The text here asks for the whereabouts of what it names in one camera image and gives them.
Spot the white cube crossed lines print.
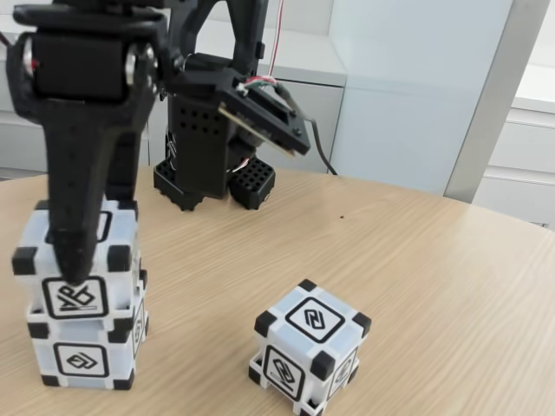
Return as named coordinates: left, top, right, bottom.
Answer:
left=11, top=199, right=142, bottom=322

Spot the white cube lightning print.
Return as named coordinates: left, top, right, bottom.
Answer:
left=248, top=279, right=373, bottom=416

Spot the black disc with white lines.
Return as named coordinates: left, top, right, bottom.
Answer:
left=163, top=129, right=178, bottom=172

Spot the long white drawer cabinet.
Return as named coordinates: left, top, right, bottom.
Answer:
left=0, top=12, right=349, bottom=179

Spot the white cube nested diamond print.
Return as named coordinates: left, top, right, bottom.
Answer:
left=26, top=269, right=152, bottom=392

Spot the white side cabinet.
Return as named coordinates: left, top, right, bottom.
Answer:
left=483, top=64, right=555, bottom=229

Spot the camera board on black bracket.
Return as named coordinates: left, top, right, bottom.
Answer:
left=171, top=51, right=312, bottom=160

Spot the black camera cable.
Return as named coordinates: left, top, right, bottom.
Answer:
left=272, top=81, right=340, bottom=177

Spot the grey slanted frame post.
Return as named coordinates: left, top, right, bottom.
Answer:
left=444, top=0, right=555, bottom=205

